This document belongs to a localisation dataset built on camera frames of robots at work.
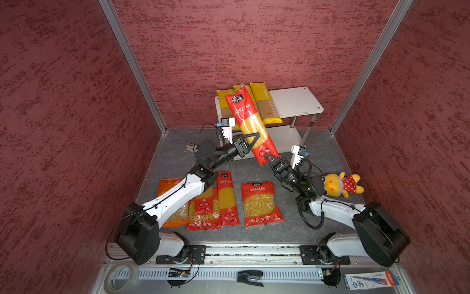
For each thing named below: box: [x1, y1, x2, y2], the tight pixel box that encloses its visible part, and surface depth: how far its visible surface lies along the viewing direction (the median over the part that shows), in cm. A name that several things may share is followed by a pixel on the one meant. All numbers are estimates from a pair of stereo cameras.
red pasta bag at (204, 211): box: [186, 186, 223, 232], surface depth 81 cm
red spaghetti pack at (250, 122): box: [225, 85, 281, 166], surface depth 63 cm
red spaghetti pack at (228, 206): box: [216, 170, 242, 228], surface depth 89 cm
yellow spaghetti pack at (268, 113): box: [249, 82, 283, 125], surface depth 82 cm
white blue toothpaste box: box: [342, 271, 400, 291], surface depth 70 cm
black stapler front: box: [236, 269, 264, 288], surface depth 69 cm
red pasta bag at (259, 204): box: [241, 181, 284, 228], surface depth 87 cm
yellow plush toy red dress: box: [323, 171, 365, 198], surface depth 91 cm
